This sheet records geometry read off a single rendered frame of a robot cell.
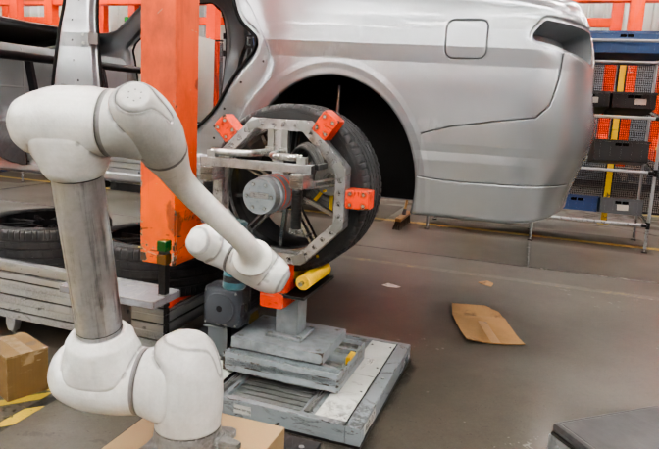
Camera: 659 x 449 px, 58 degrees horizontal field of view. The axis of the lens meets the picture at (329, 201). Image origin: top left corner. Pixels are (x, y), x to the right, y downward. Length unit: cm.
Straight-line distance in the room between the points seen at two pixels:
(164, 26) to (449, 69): 112
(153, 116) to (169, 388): 61
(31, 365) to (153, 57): 128
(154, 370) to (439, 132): 156
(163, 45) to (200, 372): 138
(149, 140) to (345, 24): 160
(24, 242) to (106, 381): 190
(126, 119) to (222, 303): 152
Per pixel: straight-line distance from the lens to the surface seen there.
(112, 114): 116
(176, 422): 144
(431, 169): 252
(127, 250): 283
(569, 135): 255
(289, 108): 230
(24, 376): 268
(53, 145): 123
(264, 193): 211
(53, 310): 302
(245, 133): 229
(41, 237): 325
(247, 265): 154
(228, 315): 256
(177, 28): 238
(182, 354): 139
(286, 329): 253
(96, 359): 143
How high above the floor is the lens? 118
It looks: 9 degrees down
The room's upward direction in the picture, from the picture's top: 3 degrees clockwise
